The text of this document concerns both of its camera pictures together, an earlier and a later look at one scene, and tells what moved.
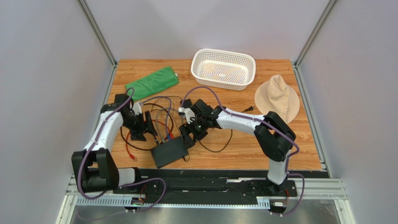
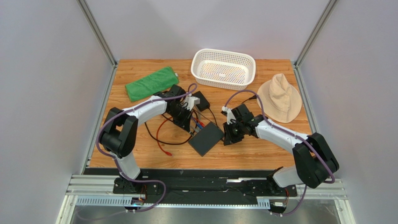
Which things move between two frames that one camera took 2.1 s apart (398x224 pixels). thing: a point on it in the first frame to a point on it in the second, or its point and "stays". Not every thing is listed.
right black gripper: x=193 y=132 to x=233 y=134
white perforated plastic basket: x=223 y=70 stays
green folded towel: x=153 y=83 stays
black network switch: x=167 y=152 to x=203 y=141
